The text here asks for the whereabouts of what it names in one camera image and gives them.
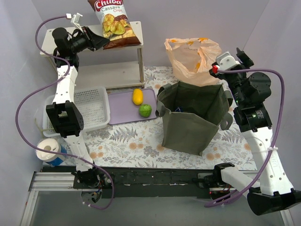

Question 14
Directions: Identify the cassava chips bag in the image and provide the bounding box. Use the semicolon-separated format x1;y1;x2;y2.
88;0;141;49

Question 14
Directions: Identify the orange plastic grocery bag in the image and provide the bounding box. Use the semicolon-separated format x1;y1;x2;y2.
164;38;222;87

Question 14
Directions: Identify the yellow mango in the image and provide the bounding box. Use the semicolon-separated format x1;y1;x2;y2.
132;89;143;105

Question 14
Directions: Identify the green canvas tote bag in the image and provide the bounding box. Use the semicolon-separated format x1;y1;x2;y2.
156;81;233;155

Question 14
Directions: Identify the blue snack packet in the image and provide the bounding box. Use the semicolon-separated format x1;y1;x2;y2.
175;107;183;113

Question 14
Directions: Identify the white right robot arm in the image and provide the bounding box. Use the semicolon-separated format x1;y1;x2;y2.
206;50;301;216

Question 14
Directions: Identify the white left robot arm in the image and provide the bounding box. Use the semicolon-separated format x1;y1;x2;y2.
46;26;109;188

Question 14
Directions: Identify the white two-tier shelf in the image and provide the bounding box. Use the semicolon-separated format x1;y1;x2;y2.
39;21;145;92

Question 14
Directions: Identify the white perforated plastic basket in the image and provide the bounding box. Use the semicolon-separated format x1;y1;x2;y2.
42;86;111;138

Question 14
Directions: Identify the purple plastic tray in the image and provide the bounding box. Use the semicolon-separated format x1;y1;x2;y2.
108;89;157;125

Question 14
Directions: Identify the floral patterned table mat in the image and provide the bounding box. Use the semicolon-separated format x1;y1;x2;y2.
68;65;257;170

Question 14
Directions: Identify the white paper towel roll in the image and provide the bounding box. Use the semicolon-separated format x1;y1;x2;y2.
36;138;67;166

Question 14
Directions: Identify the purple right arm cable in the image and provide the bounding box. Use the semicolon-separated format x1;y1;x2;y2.
204;68;285;208

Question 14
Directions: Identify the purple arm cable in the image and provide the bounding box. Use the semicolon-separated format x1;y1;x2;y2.
15;15;116;210
204;68;285;208

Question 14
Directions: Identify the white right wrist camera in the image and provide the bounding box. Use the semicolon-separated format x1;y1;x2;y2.
209;51;240;78

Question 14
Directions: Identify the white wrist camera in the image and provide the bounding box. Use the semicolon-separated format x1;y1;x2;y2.
209;51;240;78
65;13;83;32

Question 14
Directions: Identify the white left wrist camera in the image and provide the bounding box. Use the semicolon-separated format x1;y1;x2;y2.
65;13;83;32

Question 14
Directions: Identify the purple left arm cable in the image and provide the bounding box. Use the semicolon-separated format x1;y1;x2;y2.
15;15;116;210

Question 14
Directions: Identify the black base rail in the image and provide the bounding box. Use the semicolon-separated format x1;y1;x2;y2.
40;166;238;203

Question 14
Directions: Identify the aluminium frame rail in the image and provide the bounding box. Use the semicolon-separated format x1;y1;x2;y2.
20;171;83;226

